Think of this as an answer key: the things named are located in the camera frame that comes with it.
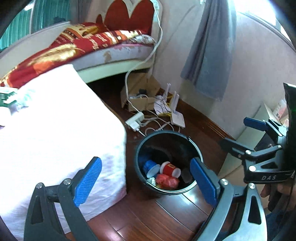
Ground red yellow bed blanket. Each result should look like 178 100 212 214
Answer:
1 30 144 89

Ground cardboard box under bed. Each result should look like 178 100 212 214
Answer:
120 73 161 112

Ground blue patterned paper cup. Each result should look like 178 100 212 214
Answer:
142 160 160 179

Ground red patterned pillow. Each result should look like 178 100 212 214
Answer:
52 22 109 45

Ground red paper cup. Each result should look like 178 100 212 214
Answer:
159 161 181 178

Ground white wifi router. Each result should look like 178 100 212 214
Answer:
154 83 186 128

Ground white power strip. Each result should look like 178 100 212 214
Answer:
125 112 144 132

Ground white bed frame with mattress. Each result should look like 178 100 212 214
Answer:
1 22 154 83

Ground white charging cable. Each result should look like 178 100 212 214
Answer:
124 0 164 121

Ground red plastic bag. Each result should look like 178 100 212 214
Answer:
156 174 179 191

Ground large window green curtains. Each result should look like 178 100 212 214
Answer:
1 0 70 51

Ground green white milk carton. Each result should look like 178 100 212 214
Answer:
0 90 17 108

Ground person's right hand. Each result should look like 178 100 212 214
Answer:
260 179 295 212

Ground dark cabinet with knob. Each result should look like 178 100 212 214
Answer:
254 133 275 151

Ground grey curtain right window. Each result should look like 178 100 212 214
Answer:
181 1 237 101

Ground black plastic trash bucket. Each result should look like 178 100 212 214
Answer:
133 131 203 195

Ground red heart-shaped headboard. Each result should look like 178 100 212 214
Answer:
96 1 155 36

